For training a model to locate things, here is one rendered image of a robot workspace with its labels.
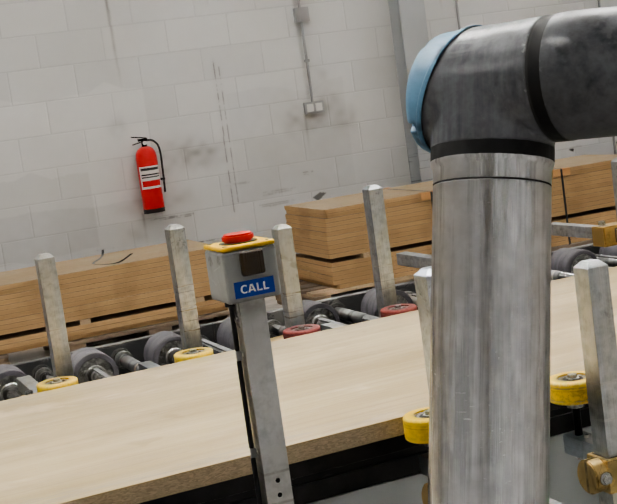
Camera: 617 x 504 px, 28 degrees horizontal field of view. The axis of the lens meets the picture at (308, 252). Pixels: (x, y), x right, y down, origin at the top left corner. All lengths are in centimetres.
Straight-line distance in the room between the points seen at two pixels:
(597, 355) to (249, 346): 52
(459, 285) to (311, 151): 809
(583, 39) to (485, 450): 37
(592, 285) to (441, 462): 68
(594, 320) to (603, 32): 73
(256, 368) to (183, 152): 740
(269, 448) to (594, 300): 51
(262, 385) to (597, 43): 66
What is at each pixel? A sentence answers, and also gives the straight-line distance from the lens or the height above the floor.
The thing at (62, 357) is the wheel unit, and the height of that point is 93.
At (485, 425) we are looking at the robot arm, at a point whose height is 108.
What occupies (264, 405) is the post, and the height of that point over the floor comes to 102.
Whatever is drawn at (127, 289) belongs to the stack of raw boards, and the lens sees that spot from 756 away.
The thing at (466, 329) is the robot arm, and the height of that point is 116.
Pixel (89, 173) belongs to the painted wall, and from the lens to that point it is 878.
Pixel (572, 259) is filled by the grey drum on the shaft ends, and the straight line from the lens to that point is 356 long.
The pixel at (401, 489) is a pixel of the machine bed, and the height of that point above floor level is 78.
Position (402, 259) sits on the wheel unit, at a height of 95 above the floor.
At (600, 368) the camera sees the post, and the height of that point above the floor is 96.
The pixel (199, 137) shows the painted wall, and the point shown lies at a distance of 895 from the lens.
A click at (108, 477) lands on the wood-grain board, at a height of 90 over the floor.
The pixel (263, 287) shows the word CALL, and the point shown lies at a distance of 153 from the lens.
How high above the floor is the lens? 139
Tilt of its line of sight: 7 degrees down
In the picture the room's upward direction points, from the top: 8 degrees counter-clockwise
